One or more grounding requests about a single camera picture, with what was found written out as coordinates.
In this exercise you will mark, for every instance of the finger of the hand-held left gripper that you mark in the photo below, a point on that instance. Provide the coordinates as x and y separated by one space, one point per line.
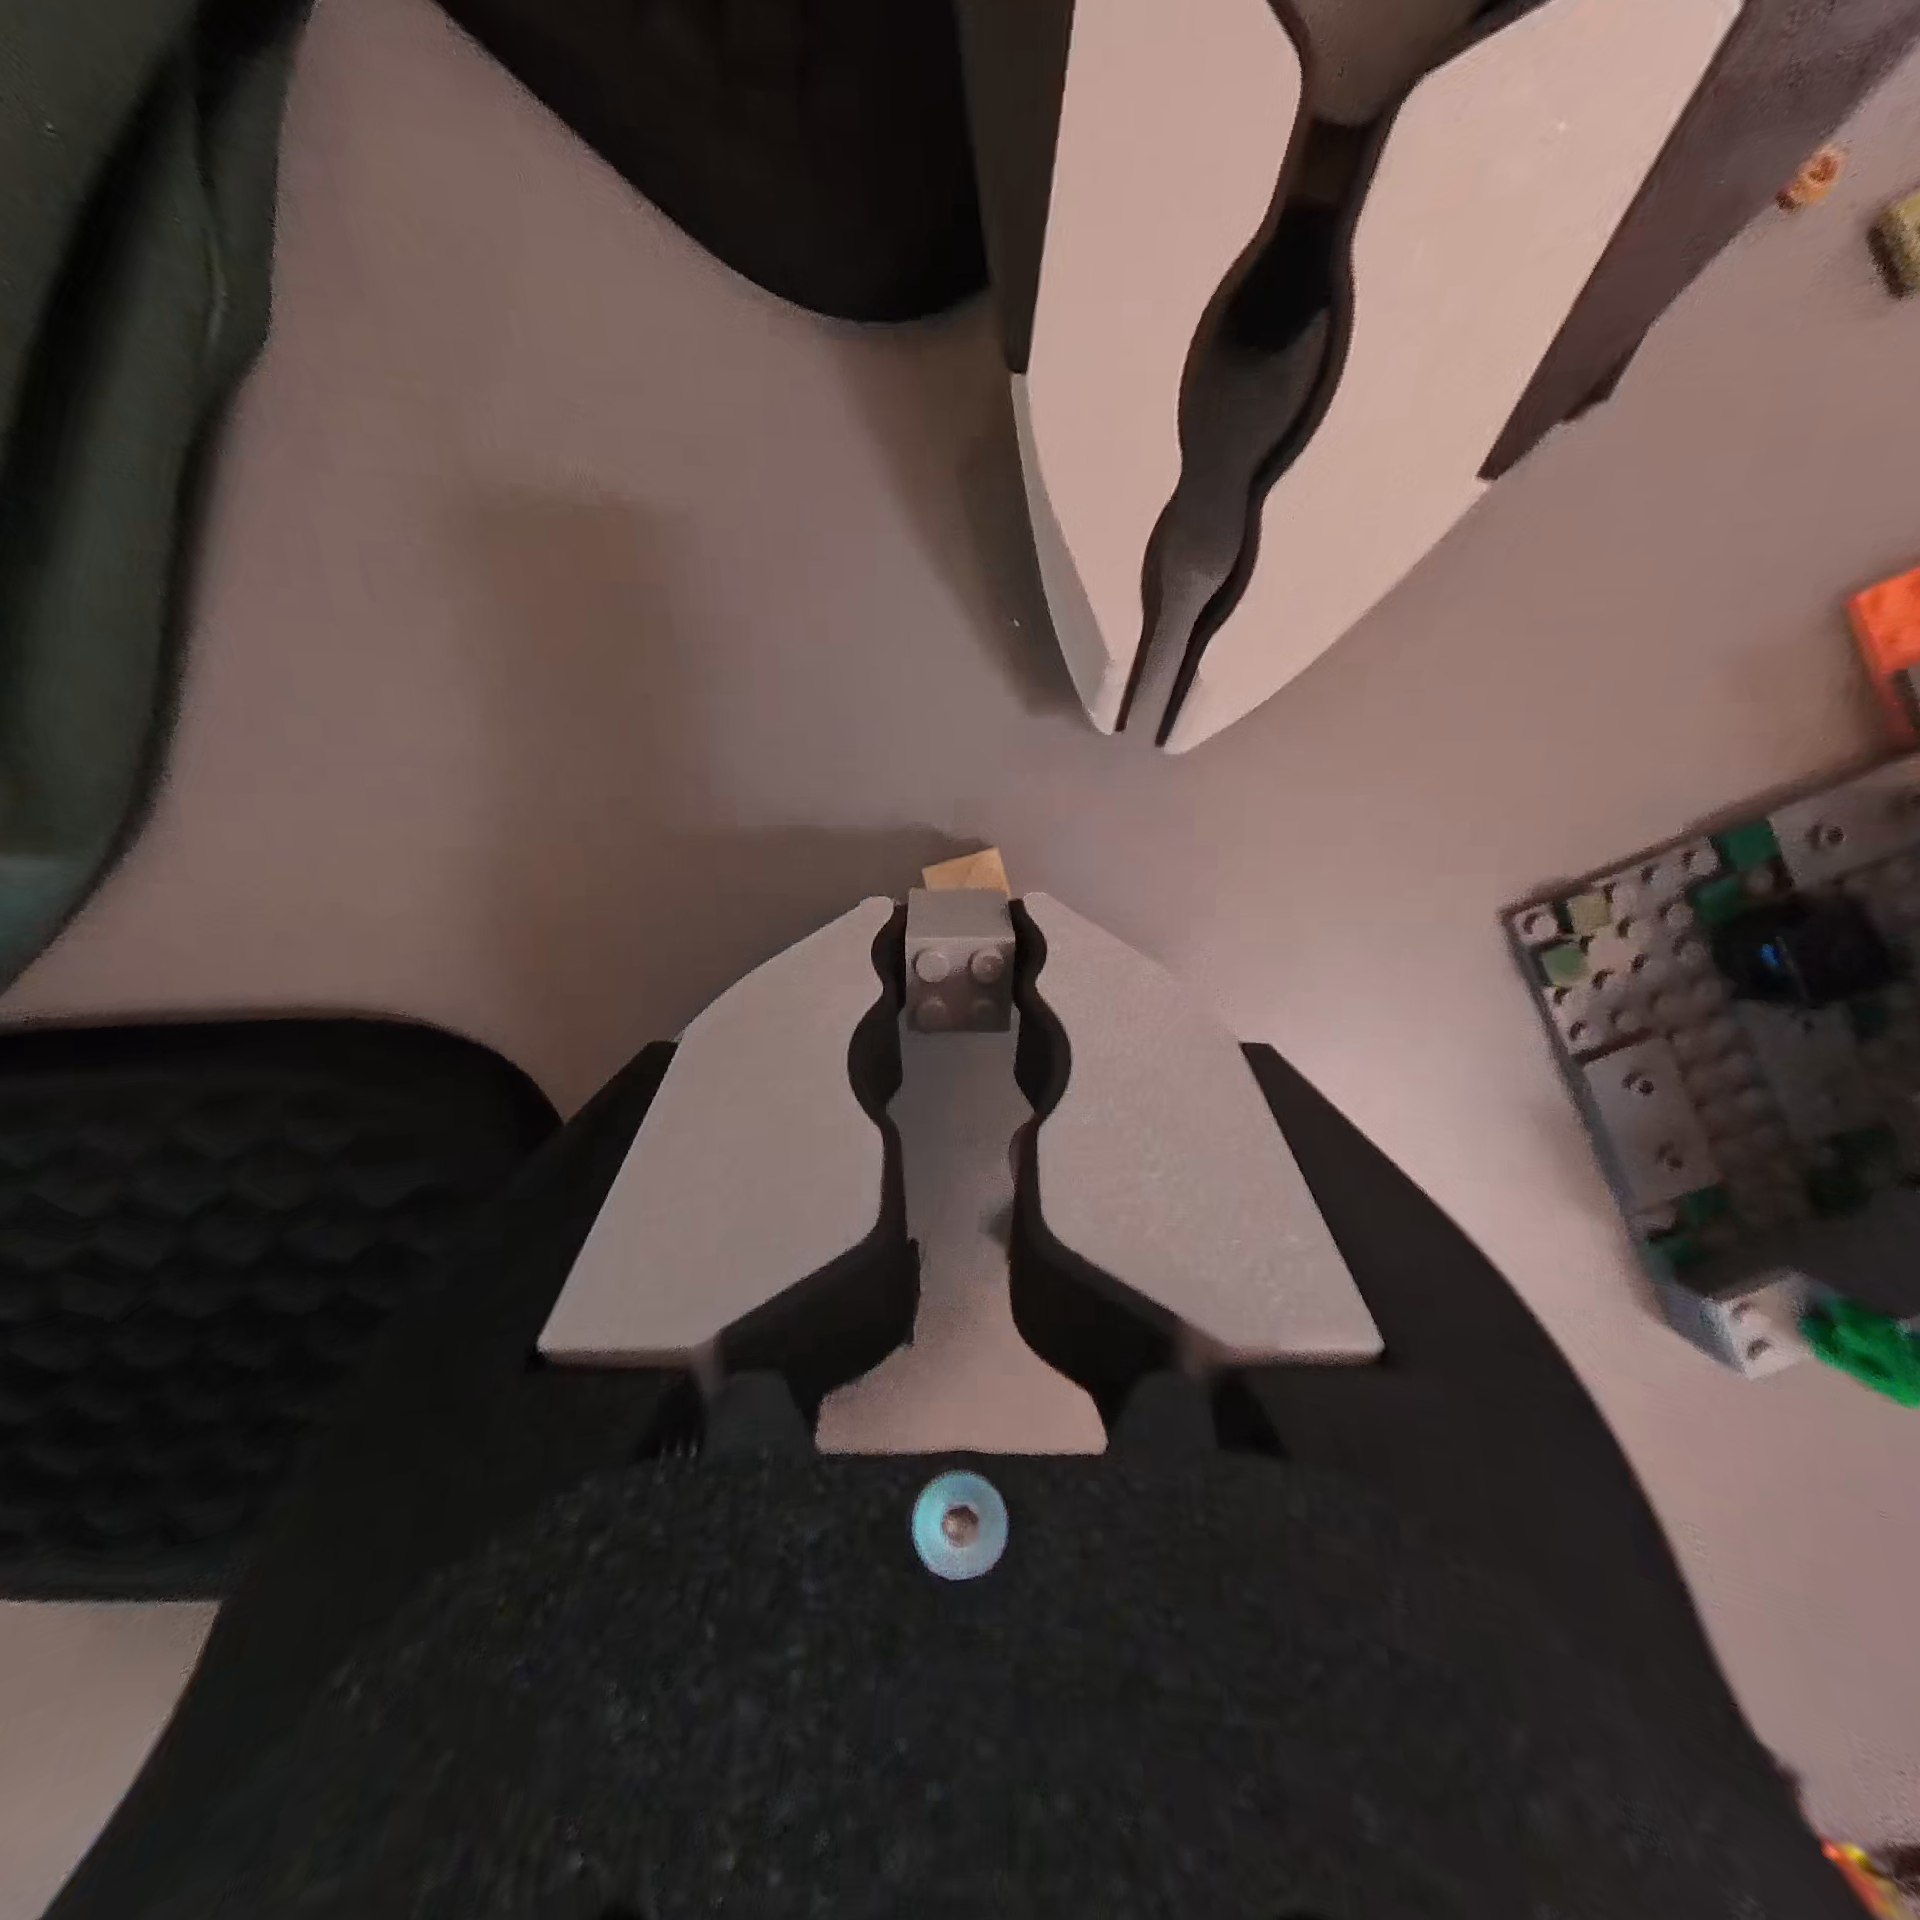
1469 300
1140 224

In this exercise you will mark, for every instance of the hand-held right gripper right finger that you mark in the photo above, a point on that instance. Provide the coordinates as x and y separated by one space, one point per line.
1201 1185

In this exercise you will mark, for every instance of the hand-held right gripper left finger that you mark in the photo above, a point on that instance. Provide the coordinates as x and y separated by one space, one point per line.
704 1170

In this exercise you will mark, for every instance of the grey square toy brick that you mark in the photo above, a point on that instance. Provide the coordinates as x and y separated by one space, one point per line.
961 960

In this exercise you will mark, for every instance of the small tan toy brick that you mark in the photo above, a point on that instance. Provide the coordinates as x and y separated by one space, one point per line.
967 868

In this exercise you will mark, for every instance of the grey desk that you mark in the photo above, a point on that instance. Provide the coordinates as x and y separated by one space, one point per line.
599 674

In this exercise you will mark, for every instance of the orange round toy stud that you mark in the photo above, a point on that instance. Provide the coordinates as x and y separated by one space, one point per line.
1818 171

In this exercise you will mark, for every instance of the olive green square plate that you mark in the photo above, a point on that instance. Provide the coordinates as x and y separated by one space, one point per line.
1899 243

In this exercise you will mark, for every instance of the grey toy brick castle model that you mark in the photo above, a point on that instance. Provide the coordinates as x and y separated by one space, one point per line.
1695 1019

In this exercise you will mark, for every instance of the person's green sweatshirt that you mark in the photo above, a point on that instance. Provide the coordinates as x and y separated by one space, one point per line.
106 451

